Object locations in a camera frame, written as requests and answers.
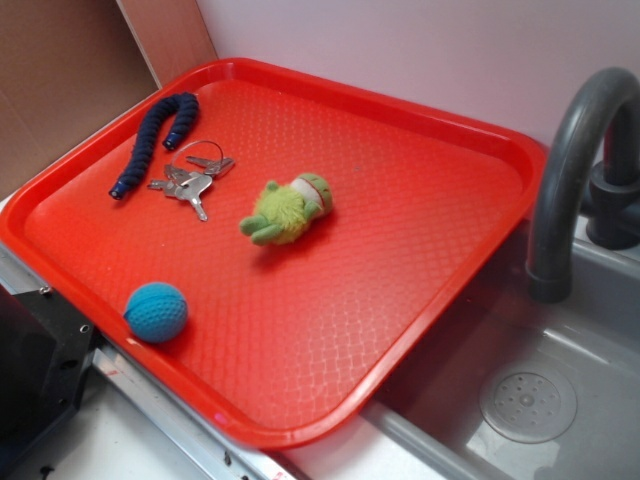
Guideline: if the green plush frog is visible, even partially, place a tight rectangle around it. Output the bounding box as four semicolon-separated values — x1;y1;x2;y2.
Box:
239;173;334;246

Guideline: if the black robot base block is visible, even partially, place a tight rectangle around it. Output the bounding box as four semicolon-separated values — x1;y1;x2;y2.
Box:
1;289;96;443

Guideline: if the sink drain strainer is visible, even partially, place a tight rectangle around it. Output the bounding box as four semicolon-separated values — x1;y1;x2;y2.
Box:
479;361;578;444

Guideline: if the aluminium rail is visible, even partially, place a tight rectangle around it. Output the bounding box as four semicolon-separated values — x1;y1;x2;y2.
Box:
1;248;305;479

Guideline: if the red plastic tray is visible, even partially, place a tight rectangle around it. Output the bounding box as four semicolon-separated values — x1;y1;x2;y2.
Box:
1;59;546;450

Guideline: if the blue dimpled ball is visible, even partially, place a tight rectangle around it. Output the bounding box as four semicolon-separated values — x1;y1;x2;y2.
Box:
124;282;188;343

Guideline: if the grey toy faucet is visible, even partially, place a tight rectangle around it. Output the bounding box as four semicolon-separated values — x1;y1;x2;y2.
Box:
526;67;639;303

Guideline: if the brown cardboard panel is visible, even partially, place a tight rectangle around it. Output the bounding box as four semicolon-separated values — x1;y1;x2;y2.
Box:
1;1;217;197

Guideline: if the navy braided rope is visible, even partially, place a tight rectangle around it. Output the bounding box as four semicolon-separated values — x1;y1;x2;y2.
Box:
109;92;200;202

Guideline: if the silver key bunch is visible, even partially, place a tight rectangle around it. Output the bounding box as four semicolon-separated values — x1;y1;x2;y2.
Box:
147;140;236;222

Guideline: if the grey plastic sink basin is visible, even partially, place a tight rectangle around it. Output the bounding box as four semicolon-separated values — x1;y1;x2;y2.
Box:
363;209;640;480

